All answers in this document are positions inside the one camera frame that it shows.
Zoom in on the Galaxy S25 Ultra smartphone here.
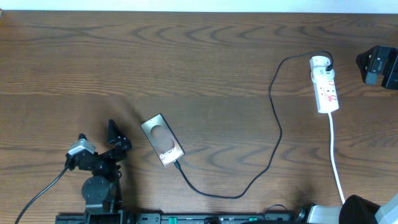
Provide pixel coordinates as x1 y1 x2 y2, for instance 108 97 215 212
141 113 185 167

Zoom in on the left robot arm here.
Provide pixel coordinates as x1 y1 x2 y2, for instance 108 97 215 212
65 119 132 223

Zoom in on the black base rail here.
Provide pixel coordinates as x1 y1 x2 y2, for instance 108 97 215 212
55 207 310 224

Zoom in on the black charger cable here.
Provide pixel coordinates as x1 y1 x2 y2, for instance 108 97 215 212
173 50 335 200

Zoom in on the white power strip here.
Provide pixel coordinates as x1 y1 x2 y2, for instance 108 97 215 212
310 55 339 114

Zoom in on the white power strip cord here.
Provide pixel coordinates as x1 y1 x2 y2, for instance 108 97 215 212
327 112 346 205

